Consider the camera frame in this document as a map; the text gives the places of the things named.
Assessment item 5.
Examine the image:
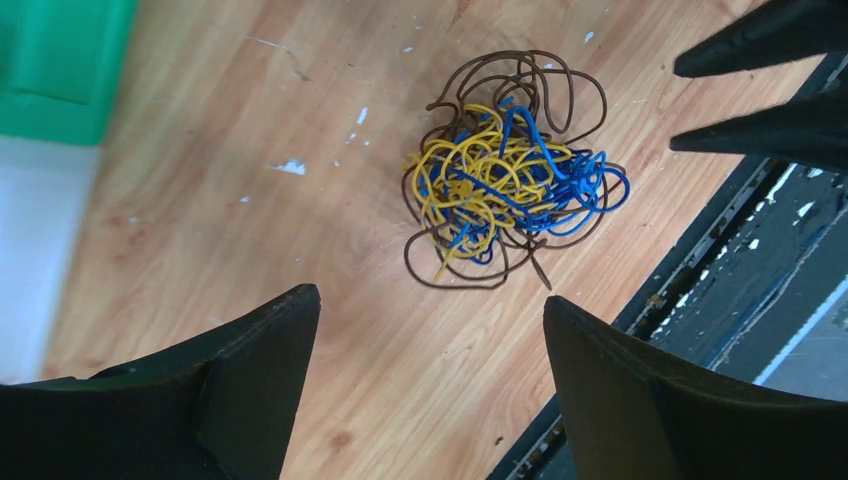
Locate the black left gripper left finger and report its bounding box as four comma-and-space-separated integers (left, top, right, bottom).
1, 284, 321, 479

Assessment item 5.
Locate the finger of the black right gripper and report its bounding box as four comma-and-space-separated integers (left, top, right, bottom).
669, 92, 847, 173
673, 0, 847, 78

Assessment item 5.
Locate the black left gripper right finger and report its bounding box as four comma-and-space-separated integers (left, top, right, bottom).
543, 296, 847, 479

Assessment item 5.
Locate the brown cable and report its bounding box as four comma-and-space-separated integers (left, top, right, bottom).
402, 49, 629, 291

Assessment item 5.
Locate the yellow cable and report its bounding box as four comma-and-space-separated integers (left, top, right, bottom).
405, 102, 575, 283

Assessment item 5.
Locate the green plastic bin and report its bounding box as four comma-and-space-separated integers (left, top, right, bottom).
1, 0, 137, 146

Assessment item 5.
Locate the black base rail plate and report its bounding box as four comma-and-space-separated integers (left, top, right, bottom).
486, 52, 848, 480

